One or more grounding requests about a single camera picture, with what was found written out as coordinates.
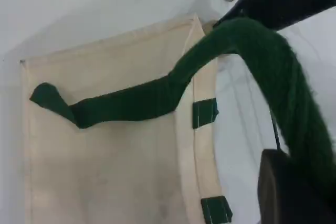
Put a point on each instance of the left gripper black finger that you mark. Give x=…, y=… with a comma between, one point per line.
x=275, y=195

